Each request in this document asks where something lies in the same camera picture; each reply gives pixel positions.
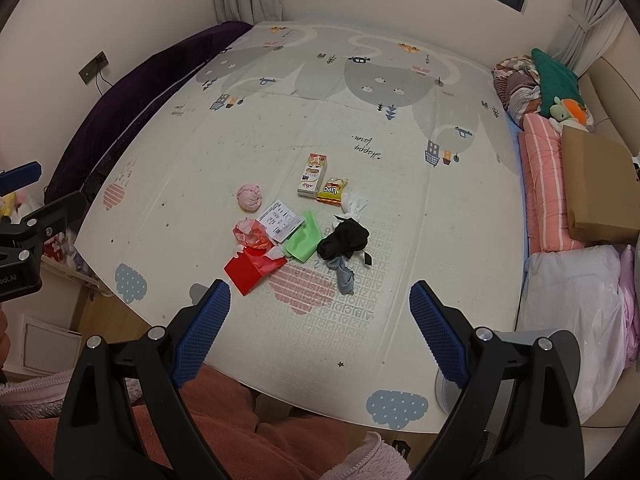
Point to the pink puffer jacket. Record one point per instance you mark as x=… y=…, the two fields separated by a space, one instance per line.
x=627 y=292

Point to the beige headboard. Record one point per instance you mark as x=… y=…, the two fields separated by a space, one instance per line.
x=611 y=89

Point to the pink striped folded blanket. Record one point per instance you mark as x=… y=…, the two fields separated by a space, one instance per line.
x=546 y=213

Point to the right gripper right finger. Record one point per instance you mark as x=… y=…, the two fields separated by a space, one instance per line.
x=515 y=415

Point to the patterned folded blanket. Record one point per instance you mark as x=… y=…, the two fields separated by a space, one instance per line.
x=517 y=83

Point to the red plastic bag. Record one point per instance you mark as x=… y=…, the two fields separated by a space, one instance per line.
x=250 y=233

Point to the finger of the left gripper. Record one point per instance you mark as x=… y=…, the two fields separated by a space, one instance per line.
x=45 y=222
x=19 y=177

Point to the white milk carton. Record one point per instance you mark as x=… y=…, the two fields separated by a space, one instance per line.
x=311 y=180

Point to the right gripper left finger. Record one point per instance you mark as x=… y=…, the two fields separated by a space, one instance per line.
x=98 y=437

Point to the orange green plush toy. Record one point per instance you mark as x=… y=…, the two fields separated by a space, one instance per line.
x=565 y=109

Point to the white paper receipt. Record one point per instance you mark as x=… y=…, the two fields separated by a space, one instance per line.
x=280 y=222

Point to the purple bed sheet edge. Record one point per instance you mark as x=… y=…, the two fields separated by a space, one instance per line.
x=122 y=112

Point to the grey sock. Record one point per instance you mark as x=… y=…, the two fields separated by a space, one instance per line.
x=345 y=278

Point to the yellow snack packet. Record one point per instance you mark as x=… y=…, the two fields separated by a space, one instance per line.
x=332 y=191

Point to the curtain by headboard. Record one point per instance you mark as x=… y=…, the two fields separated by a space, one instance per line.
x=589 y=29

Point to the black cloth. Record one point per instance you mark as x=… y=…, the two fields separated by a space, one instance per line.
x=345 y=240

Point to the red paper piece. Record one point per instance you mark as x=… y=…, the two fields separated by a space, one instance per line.
x=249 y=266

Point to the crumpled white tissue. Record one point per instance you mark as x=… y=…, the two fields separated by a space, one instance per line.
x=352 y=203

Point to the large white plastic bag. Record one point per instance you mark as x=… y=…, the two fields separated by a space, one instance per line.
x=577 y=291

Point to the patterned foam play mat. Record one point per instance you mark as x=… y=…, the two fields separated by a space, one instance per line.
x=416 y=130

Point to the brown paper bag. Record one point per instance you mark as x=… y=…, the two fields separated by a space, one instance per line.
x=601 y=189

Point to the wall socket left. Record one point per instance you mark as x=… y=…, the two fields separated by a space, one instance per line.
x=93 y=68

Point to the pink sock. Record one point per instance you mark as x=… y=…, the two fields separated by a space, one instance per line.
x=249 y=197

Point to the green knitted cloth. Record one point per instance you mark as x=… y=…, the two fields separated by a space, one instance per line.
x=556 y=81

